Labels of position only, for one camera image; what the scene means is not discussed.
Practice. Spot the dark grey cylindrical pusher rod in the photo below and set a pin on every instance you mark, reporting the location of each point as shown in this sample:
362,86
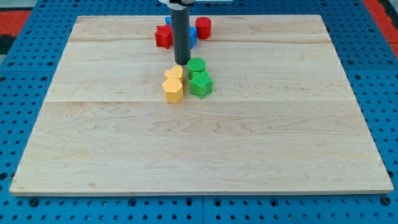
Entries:
181,35

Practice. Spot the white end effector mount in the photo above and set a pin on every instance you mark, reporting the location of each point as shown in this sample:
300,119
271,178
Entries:
186,3

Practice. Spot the yellow heart block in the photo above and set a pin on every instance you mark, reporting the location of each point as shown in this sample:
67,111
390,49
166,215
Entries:
175,72

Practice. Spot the small blue block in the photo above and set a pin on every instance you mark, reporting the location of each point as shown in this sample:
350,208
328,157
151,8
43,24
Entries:
168,21

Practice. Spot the blue block behind rod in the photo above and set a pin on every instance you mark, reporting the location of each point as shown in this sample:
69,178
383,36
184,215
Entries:
193,36

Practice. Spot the red cylinder block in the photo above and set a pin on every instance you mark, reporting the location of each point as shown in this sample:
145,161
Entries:
203,26

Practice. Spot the red star block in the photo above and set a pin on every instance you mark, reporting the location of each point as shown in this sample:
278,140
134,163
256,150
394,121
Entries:
164,36

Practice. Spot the green cylinder block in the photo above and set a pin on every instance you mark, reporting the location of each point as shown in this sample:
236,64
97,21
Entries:
195,65

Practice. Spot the green star block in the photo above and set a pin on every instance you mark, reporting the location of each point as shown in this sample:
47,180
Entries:
201,84

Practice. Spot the yellow hexagon block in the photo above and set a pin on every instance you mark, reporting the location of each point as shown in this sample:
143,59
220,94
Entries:
173,90

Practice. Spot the light wooden board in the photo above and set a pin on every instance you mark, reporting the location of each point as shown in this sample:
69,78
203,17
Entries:
282,118

